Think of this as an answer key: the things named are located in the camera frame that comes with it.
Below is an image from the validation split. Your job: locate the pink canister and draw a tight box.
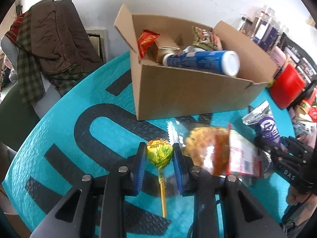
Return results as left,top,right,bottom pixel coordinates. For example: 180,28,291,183
269,46,286,75

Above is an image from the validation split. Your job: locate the nutritious cereal bag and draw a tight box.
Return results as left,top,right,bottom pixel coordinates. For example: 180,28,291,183
192,26,223,51

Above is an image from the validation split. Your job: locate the person's right hand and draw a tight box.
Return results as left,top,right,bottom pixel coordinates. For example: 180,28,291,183
286,186,310,206

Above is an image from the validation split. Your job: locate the red gold snack bag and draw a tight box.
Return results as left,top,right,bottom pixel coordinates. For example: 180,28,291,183
137,30,160,60

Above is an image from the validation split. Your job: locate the turquoise bubble mat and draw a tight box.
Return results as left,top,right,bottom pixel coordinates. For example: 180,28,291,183
3,53,286,237

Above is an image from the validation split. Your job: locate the silver purple snack pouch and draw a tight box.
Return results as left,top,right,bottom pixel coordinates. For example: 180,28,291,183
242,101,281,178

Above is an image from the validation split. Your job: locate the waffle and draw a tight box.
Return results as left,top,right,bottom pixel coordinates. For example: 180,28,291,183
167,120,230,177

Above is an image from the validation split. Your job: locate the red canister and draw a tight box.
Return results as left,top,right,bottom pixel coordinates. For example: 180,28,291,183
269,64,306,110

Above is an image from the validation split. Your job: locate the yellow green lollipop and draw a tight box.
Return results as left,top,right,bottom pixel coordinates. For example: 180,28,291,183
146,139,174,218

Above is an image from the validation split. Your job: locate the blue cookie tube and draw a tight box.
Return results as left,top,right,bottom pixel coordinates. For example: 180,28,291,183
162,51,240,77

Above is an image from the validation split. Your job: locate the plaid green cloth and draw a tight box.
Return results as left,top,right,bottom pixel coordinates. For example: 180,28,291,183
17,12,91,106

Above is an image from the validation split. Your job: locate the red white snack packet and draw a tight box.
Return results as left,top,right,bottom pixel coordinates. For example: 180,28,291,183
226,129,262,178

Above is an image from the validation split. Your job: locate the black coffee bag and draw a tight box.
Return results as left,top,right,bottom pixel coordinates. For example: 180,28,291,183
278,32,316,88

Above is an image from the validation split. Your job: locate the small cardboard box inside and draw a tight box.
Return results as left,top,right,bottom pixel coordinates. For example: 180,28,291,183
150,34,180,63

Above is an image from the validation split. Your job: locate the brown cardboard box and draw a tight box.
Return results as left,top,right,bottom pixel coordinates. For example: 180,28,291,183
114,5,276,120

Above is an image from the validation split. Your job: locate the brown jacket on chair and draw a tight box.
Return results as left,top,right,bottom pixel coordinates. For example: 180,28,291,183
17,0,103,75

